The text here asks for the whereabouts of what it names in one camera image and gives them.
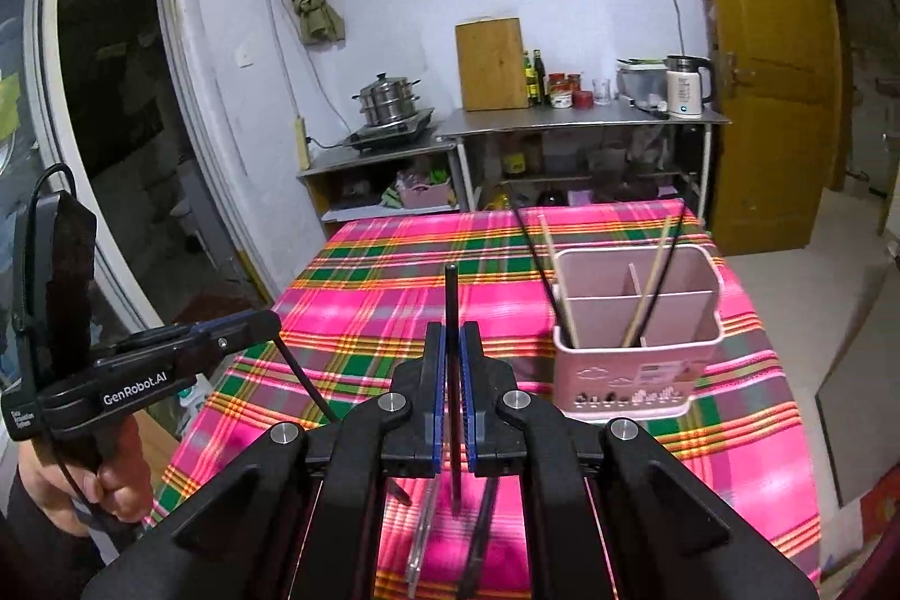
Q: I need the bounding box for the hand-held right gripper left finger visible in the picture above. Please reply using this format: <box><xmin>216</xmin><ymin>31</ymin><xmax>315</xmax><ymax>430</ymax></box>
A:
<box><xmin>80</xmin><ymin>322</ymin><xmax>447</xmax><ymax>600</ymax></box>

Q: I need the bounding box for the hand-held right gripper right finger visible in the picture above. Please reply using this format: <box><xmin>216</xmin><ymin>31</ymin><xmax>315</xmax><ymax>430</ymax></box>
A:
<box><xmin>461</xmin><ymin>322</ymin><xmax>821</xmax><ymax>600</ymax></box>

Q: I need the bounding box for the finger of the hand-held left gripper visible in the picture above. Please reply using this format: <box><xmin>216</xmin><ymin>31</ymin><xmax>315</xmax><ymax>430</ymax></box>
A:
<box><xmin>188</xmin><ymin>310</ymin><xmax>281</xmax><ymax>335</ymax></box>
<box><xmin>209</xmin><ymin>319</ymin><xmax>284</xmax><ymax>372</ymax></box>

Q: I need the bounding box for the black chopstick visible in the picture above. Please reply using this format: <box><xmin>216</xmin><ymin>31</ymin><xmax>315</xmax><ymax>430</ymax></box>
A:
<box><xmin>444</xmin><ymin>264</ymin><xmax>465</xmax><ymax>518</ymax></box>
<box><xmin>512</xmin><ymin>207</ymin><xmax>572</xmax><ymax>351</ymax></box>
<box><xmin>638</xmin><ymin>198</ymin><xmax>690</xmax><ymax>346</ymax></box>
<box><xmin>273</xmin><ymin>333</ymin><xmax>415</xmax><ymax>508</ymax></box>

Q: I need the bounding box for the pink plastic utensil holder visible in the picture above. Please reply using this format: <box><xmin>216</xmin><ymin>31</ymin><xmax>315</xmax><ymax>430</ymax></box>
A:
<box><xmin>552</xmin><ymin>245</ymin><xmax>725</xmax><ymax>422</ymax></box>

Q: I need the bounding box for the light wooden chopstick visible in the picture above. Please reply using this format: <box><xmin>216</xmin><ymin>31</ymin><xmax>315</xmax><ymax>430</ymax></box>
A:
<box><xmin>624</xmin><ymin>215</ymin><xmax>672</xmax><ymax>346</ymax></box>
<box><xmin>538</xmin><ymin>213</ymin><xmax>581</xmax><ymax>349</ymax></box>

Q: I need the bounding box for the person's left forearm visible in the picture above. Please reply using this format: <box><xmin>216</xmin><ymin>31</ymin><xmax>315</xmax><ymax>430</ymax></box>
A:
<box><xmin>12</xmin><ymin>445</ymin><xmax>106</xmax><ymax>539</ymax></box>

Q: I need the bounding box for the person's left hand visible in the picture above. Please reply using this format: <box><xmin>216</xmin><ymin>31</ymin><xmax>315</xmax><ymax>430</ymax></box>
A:
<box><xmin>98</xmin><ymin>430</ymin><xmax>153</xmax><ymax>528</ymax></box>

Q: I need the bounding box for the white teal container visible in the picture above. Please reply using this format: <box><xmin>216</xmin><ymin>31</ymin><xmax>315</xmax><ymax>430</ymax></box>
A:
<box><xmin>178</xmin><ymin>375</ymin><xmax>213</xmax><ymax>427</ymax></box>

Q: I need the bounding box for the slim grey chopstick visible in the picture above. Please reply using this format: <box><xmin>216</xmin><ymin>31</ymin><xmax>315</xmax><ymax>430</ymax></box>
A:
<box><xmin>406</xmin><ymin>477</ymin><xmax>438</xmax><ymax>597</ymax></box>
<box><xmin>460</xmin><ymin>477</ymin><xmax>500</xmax><ymax>600</ymax></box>

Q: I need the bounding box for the pink plaid tablecloth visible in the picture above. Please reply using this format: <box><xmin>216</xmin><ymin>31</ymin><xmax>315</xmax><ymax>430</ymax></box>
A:
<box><xmin>144</xmin><ymin>198</ymin><xmax>824</xmax><ymax>600</ymax></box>

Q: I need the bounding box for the person's dark clothing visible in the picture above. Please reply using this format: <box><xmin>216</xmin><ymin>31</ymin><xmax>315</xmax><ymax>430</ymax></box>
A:
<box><xmin>0</xmin><ymin>488</ymin><xmax>149</xmax><ymax>600</ymax></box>

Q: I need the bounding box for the pink storage basket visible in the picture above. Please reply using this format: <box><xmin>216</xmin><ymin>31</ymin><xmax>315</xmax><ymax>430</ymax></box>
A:
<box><xmin>395</xmin><ymin>173</ymin><xmax>455</xmax><ymax>209</ymax></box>

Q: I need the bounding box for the low steel shelf table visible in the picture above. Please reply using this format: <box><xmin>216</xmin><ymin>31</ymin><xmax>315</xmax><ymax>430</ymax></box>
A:
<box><xmin>295</xmin><ymin>139</ymin><xmax>463</xmax><ymax>240</ymax></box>

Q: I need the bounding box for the gas stove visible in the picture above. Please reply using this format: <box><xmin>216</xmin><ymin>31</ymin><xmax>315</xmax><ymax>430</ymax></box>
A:
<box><xmin>342</xmin><ymin>108</ymin><xmax>435</xmax><ymax>155</ymax></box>

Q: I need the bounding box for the steel steamer pot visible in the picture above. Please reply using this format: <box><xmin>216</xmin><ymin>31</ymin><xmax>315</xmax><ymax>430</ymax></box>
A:
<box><xmin>353</xmin><ymin>73</ymin><xmax>423</xmax><ymax>127</ymax></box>

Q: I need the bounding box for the tall steel shelf table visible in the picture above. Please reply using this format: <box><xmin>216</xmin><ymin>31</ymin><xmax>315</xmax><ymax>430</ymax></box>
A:
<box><xmin>434</xmin><ymin>100</ymin><xmax>732</xmax><ymax>222</ymax></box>

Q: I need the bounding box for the wooden cutting board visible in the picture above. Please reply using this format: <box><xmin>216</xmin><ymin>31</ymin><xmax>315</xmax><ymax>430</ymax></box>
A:
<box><xmin>454</xmin><ymin>16</ymin><xmax>530</xmax><ymax>112</ymax></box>

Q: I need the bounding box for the white electric kettle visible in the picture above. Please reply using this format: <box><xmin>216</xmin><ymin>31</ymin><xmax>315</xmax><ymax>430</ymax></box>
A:
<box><xmin>664</xmin><ymin>53</ymin><xmax>716</xmax><ymax>120</ymax></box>

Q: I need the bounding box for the grey refrigerator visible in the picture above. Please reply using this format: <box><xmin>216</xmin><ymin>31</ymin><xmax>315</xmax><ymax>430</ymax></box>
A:
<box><xmin>814</xmin><ymin>319</ymin><xmax>900</xmax><ymax>511</ymax></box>

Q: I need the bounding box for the wooden door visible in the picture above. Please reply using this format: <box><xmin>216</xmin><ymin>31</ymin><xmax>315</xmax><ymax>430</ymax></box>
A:
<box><xmin>678</xmin><ymin>0</ymin><xmax>845</xmax><ymax>256</ymax></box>

